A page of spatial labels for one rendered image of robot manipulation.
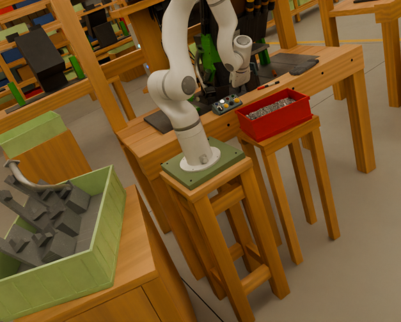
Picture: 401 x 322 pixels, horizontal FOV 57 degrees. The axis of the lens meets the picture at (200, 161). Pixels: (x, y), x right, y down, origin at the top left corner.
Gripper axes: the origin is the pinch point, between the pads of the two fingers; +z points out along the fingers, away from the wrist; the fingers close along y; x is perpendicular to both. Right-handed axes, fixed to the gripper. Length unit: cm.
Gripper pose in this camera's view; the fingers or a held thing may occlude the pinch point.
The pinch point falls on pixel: (238, 88)
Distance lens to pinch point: 196.4
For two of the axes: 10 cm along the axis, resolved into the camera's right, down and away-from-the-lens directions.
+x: -5.2, -7.3, 4.5
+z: 0.2, 5.1, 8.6
